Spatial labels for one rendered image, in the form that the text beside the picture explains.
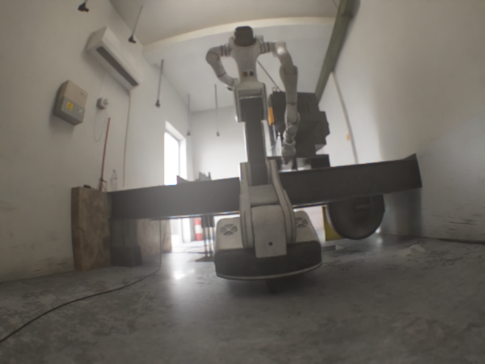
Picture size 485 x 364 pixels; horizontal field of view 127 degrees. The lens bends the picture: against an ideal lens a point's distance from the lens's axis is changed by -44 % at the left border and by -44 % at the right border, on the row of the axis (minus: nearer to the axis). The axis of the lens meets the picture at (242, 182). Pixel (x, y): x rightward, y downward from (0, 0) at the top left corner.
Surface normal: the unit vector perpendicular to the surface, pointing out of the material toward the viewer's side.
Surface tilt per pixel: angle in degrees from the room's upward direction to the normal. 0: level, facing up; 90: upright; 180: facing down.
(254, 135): 104
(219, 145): 90
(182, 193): 90
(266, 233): 90
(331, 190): 90
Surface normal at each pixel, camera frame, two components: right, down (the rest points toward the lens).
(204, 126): -0.12, -0.16
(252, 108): 0.00, 0.08
